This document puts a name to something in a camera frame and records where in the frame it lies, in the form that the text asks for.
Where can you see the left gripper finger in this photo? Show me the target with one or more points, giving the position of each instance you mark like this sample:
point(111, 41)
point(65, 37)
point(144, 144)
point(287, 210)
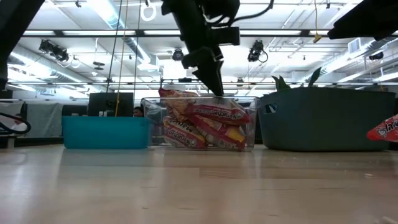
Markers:
point(213, 81)
point(196, 59)

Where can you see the red Maruchan noodle pack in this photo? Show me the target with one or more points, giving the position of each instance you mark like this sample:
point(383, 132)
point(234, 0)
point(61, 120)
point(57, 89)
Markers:
point(224, 135)
point(182, 135)
point(217, 114)

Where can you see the red and clear noodle pack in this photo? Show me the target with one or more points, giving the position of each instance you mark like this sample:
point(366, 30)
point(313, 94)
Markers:
point(175, 101)

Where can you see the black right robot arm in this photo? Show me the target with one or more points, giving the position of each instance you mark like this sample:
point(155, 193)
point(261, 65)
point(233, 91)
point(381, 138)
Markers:
point(367, 18)

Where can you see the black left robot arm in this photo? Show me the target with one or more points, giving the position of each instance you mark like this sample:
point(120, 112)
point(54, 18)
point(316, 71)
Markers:
point(15, 31)

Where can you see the orange Maruchan noodle pack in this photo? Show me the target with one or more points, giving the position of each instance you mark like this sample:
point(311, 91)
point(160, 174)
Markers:
point(385, 130)

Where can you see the round black ceiling spotlight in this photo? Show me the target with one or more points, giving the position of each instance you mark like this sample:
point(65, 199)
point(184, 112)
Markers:
point(178, 55)

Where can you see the succulent plant in white pot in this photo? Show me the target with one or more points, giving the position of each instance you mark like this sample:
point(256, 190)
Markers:
point(281, 84)

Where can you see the clear plastic container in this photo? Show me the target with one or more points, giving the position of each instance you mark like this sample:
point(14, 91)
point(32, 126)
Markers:
point(149, 124)

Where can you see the person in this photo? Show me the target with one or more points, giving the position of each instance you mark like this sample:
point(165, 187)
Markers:
point(138, 112)

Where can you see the black monitor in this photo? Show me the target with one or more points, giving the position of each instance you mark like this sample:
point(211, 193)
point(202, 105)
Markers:
point(102, 104)

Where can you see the bright teal plastic box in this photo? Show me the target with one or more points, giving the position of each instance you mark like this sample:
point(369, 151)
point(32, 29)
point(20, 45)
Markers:
point(105, 132)

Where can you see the dark teal plastic bin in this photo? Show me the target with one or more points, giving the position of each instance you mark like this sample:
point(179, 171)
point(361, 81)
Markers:
point(326, 121)

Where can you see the grey partition panel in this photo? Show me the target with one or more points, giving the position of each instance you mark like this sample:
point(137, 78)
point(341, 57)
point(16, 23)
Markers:
point(45, 119)

